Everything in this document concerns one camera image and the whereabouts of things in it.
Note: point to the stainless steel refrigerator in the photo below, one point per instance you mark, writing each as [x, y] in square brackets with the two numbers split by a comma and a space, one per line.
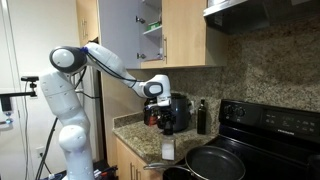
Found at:
[95, 133]

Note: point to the white wall outlet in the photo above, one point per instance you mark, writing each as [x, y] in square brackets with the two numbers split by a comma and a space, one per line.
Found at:
[40, 151]

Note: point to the black electric stove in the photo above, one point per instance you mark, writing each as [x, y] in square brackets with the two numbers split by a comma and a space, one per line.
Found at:
[276, 140]

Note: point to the black and red appliance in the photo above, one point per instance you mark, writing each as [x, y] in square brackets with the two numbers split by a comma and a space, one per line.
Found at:
[150, 116]

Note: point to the dark shallow pan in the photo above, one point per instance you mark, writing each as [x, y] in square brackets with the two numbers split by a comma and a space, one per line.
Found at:
[176, 174]

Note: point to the steel range hood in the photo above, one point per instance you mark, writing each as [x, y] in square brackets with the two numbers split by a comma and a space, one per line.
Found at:
[263, 15]

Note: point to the wooden lower cabinet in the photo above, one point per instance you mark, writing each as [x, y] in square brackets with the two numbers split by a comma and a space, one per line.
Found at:
[128, 163]

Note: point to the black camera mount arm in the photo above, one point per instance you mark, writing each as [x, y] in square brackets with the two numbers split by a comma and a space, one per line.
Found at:
[6, 103]

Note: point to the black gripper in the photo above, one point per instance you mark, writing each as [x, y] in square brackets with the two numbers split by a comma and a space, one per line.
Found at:
[166, 116]

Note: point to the small white-capped jar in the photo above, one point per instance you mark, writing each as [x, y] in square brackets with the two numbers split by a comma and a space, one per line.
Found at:
[168, 148]

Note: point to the black tripod pole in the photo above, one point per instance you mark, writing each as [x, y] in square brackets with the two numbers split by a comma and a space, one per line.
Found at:
[46, 146]

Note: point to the black frying pan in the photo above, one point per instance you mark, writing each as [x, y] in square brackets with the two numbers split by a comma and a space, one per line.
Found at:
[216, 165]

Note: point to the open cabinet door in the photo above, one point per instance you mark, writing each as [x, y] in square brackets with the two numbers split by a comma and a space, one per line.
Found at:
[118, 30]

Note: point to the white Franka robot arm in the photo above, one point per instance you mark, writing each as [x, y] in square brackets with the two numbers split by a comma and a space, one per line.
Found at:
[66, 100]

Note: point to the metal door hinge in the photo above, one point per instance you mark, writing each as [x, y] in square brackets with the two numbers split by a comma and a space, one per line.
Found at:
[141, 56]
[140, 19]

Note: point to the dark glass bottle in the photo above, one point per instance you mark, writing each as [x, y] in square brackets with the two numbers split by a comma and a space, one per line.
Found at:
[201, 118]

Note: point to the black coffee maker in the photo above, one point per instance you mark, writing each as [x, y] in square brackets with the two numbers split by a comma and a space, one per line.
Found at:
[182, 113]

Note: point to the tall wooden cabinet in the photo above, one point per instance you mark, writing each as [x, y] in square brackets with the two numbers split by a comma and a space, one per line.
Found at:
[87, 20]

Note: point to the green box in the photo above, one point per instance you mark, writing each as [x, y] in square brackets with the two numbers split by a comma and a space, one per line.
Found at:
[155, 25]

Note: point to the wooden upper cabinet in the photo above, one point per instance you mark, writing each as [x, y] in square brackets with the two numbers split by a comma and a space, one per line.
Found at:
[186, 33]

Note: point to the small black camera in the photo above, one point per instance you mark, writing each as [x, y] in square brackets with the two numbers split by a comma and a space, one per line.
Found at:
[29, 78]

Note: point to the black stove knob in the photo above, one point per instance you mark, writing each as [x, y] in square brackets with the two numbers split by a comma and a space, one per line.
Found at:
[240, 112]
[228, 111]

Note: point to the black red tools pile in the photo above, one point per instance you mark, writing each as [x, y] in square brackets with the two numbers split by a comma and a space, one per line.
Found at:
[105, 170]

